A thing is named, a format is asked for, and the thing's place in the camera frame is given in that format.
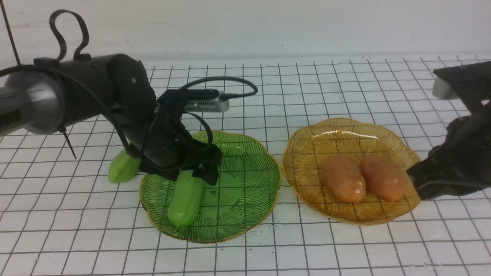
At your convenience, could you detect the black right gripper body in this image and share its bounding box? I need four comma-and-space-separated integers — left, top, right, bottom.
423, 115, 490, 199

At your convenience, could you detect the amber glass plate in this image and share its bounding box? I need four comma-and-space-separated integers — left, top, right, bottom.
282, 118, 421, 225

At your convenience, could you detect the green cucumber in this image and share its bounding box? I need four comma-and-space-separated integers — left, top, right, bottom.
107, 149, 140, 184
167, 171, 205, 227

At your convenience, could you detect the black left camera cable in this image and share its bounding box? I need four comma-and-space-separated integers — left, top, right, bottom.
0, 10, 258, 159

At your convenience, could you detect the white grid tablecloth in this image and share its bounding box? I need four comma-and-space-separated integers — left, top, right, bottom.
0, 55, 490, 276

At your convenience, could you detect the green glass plate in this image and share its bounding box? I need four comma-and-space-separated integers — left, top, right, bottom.
140, 131, 282, 243

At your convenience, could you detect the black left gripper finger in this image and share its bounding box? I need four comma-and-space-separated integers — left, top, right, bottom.
191, 153, 221, 186

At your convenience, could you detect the orange potato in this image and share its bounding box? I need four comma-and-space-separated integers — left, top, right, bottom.
321, 155, 366, 203
359, 154, 407, 202

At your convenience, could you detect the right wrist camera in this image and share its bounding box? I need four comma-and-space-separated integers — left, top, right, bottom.
432, 61, 491, 113

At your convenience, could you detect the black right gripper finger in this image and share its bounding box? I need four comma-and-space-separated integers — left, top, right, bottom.
406, 161, 434, 201

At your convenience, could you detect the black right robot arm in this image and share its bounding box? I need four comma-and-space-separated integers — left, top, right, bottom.
406, 103, 491, 201

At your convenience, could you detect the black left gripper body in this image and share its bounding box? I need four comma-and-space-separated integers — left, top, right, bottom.
127, 90, 223, 186

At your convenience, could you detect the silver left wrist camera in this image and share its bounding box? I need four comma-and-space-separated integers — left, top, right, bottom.
184, 98, 230, 112

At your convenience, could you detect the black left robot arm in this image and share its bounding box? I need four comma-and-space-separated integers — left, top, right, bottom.
1, 54, 221, 186

